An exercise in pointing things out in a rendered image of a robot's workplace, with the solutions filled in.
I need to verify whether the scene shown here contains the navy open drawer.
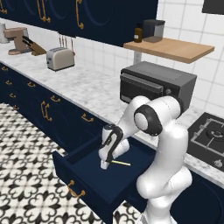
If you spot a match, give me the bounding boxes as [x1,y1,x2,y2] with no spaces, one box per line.
[52,136,158,224]

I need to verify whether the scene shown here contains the black gas hob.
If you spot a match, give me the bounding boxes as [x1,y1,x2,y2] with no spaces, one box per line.
[186,111,224,173]

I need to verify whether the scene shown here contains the black microwave oven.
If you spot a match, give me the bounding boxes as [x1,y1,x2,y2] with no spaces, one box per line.
[119,60,198,116]

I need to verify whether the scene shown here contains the navy cupboards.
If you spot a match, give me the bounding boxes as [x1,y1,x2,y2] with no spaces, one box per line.
[0,0,159,48]
[0,61,109,155]

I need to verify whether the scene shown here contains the wooden wall shelf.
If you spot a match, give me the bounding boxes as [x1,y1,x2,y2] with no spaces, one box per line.
[122,37,216,65]

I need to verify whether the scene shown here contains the wooden knife block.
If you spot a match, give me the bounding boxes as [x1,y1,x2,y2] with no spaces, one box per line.
[22,35,48,57]

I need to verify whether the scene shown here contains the hanging kitchen tools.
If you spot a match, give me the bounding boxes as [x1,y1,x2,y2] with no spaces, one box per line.
[58,33,75,52]

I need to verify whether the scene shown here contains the dark extractor hood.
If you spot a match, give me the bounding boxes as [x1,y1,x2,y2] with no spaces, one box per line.
[201,0,224,16]

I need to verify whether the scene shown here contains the brown glass bottle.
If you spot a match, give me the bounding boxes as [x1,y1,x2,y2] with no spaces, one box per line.
[133,23,144,44]

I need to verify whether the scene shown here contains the dark grey canister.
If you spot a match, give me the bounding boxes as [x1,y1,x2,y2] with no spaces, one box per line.
[142,18,166,44]

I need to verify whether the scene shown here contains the navy lower cupboards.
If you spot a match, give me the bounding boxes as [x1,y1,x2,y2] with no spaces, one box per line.
[0,61,109,155]

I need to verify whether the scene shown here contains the brown coffee machine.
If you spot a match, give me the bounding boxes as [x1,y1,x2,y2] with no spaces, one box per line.
[3,26,31,56]

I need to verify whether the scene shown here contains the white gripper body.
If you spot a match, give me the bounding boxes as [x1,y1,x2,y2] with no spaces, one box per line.
[99,157,112,171]

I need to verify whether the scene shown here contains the silver toaster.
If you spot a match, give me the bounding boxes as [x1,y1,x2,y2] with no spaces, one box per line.
[45,46,76,73]

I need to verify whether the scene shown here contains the brass cupboard handle pair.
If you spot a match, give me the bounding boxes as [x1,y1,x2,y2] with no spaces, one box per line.
[40,100,53,123]
[36,0,52,24]

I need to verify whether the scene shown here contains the white shelf bracket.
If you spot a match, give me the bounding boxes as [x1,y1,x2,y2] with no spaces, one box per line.
[133,49,143,65]

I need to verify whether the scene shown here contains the navy upper cupboards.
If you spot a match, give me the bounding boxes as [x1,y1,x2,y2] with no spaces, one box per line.
[0,0,159,48]

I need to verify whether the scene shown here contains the yellow straw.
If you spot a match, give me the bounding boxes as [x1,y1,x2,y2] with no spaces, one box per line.
[111,159,132,167]

